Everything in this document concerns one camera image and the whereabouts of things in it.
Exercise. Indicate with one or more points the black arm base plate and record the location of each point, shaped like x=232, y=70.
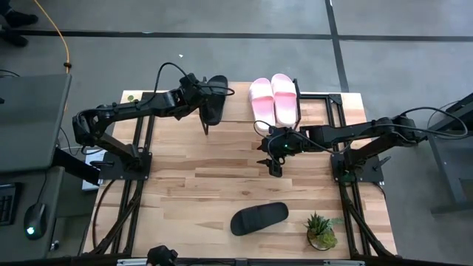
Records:
x=111, y=173
x=369, y=175

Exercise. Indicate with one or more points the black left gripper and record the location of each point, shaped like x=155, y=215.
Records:
x=192, y=99

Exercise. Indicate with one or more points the black slide sandal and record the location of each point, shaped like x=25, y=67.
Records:
x=258, y=218
x=218, y=107

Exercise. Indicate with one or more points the person's shoe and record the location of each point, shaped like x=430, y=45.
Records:
x=22, y=18
x=15, y=37

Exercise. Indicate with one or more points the black metal beam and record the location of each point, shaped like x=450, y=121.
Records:
x=74, y=166

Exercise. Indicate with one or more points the black keyboard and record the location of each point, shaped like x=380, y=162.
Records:
x=5, y=203

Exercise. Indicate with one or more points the black aluminium table frame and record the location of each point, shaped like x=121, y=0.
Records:
x=318, y=97

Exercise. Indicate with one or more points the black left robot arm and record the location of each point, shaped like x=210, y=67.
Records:
x=129, y=106

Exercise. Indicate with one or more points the wooden shelf with black legs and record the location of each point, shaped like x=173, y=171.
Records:
x=238, y=103

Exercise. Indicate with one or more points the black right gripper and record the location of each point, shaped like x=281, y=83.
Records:
x=281, y=142

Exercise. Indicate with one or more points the black teleoperation leader gripper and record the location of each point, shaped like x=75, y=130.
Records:
x=162, y=255

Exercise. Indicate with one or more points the black computer mouse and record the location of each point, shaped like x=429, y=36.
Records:
x=35, y=221

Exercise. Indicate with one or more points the potted green succulent plant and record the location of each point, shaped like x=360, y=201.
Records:
x=319, y=231

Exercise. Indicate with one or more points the dark grey desk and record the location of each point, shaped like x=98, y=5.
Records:
x=22, y=251

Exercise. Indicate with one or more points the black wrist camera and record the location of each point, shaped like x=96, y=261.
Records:
x=191, y=80
x=276, y=170

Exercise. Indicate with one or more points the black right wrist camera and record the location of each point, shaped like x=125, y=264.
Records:
x=276, y=170

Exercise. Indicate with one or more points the pink slide sandal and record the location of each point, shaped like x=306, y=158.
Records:
x=261, y=103
x=284, y=99

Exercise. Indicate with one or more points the silver metal bracket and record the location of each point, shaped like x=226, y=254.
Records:
x=343, y=263
x=129, y=262

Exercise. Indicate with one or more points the white power strip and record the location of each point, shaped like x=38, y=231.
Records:
x=88, y=184

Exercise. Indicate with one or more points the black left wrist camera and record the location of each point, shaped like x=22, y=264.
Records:
x=191, y=80

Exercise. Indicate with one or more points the black metal stand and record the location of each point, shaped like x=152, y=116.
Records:
x=443, y=166

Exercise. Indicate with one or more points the grey flat panel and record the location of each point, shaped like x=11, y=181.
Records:
x=29, y=122

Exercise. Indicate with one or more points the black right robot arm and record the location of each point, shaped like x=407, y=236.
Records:
x=351, y=131

